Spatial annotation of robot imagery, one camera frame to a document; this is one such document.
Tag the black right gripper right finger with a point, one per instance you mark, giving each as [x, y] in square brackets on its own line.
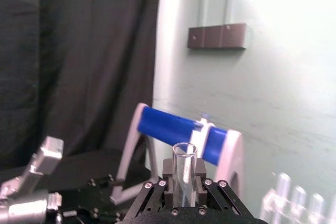
[200, 174]

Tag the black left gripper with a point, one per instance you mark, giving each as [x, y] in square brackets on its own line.
[78, 201]

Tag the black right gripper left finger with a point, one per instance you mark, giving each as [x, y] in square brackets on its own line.
[168, 171]

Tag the clear glass test tube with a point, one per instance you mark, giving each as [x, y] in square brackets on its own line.
[284, 184]
[185, 174]
[316, 205]
[299, 197]

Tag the blue and white tube rack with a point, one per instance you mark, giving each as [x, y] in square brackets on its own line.
[165, 127]

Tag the clear plastic tube rack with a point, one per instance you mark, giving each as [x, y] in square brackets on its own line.
[288, 213]

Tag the black curtain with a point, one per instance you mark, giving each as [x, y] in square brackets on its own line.
[78, 64]

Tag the brown block on wall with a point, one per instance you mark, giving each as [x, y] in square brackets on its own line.
[218, 36]

